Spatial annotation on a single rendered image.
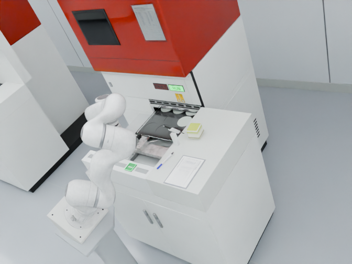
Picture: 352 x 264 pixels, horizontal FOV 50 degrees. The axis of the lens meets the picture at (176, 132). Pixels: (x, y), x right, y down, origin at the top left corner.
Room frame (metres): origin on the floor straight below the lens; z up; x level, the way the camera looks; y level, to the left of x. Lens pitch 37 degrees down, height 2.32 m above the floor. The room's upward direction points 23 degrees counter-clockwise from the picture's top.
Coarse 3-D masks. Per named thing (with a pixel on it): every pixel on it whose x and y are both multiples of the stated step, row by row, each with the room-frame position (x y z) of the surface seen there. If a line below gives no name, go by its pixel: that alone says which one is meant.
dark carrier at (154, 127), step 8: (160, 112) 2.17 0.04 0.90; (168, 112) 2.13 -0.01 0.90; (184, 112) 2.06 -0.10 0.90; (152, 120) 2.12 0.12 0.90; (160, 120) 2.08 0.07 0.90; (168, 120) 2.04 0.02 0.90; (176, 120) 2.01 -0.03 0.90; (144, 128) 2.07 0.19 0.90; (152, 128) 2.03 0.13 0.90; (160, 128) 1.99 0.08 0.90; (176, 128) 1.93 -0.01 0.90; (160, 136) 1.91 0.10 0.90; (168, 136) 1.88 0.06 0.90
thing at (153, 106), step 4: (152, 104) 2.24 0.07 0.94; (156, 104) 2.22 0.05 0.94; (160, 104) 2.20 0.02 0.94; (164, 104) 2.18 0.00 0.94; (152, 108) 2.26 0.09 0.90; (168, 108) 2.14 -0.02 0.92; (172, 108) 2.11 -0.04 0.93; (176, 108) 2.09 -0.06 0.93; (180, 108) 2.06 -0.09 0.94; (184, 108) 2.03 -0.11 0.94; (188, 108) 2.02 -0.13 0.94; (192, 108) 2.00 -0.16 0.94; (192, 112) 1.99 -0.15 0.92; (196, 112) 1.97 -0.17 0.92
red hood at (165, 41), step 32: (64, 0) 2.45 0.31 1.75; (96, 0) 2.24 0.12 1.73; (128, 0) 2.05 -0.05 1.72; (160, 0) 1.92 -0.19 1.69; (192, 0) 2.09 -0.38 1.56; (224, 0) 2.30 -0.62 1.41; (96, 32) 2.33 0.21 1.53; (128, 32) 2.13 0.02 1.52; (160, 32) 1.95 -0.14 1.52; (192, 32) 2.03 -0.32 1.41; (224, 32) 2.24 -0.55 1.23; (96, 64) 2.46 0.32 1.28; (128, 64) 2.22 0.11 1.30; (160, 64) 2.02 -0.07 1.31; (192, 64) 1.97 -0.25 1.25
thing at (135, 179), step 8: (88, 152) 1.98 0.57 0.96; (88, 160) 1.90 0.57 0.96; (128, 160) 1.74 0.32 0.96; (88, 168) 1.92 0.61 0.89; (120, 168) 1.70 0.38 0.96; (136, 168) 1.64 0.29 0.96; (144, 168) 1.62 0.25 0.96; (152, 168) 1.59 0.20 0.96; (112, 176) 1.76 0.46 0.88; (120, 176) 1.69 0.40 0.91; (128, 176) 1.63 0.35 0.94; (136, 176) 1.58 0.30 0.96; (144, 176) 1.55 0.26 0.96; (128, 184) 1.67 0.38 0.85; (136, 184) 1.61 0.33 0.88; (144, 184) 1.55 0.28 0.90; (152, 192) 1.53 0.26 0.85
